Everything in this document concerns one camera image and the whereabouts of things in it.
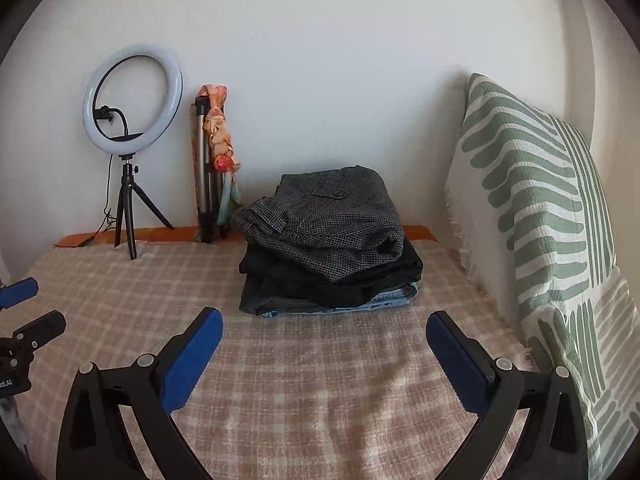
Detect grey houndstooth pants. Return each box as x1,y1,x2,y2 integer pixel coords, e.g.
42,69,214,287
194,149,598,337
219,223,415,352
233,166,405,282

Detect black mini tripod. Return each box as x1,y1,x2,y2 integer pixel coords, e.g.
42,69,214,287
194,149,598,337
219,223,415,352
114,154,175,260

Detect pink plaid bed cover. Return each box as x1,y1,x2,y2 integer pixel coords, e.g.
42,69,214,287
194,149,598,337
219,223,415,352
1,240,532,479

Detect folded blue jeans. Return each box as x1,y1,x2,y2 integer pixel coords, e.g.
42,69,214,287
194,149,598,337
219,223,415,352
255,282,419,318

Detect folded silver tripod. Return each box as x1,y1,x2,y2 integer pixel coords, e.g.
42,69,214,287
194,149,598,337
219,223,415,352
192,96,230,244

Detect black and yellow garment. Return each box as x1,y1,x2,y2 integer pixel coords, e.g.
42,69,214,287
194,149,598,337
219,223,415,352
239,240,423,316

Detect green striped white pillow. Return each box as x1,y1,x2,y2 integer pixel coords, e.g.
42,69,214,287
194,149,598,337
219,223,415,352
446,74,639,479

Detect orange floral scarf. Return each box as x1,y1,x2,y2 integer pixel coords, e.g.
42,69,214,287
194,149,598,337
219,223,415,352
196,84,242,229

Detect black ring light cable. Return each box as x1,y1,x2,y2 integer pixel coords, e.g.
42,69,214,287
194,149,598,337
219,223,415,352
77,154,120,248

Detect white ring light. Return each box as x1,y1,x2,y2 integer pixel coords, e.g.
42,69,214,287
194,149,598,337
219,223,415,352
82,44,183,156

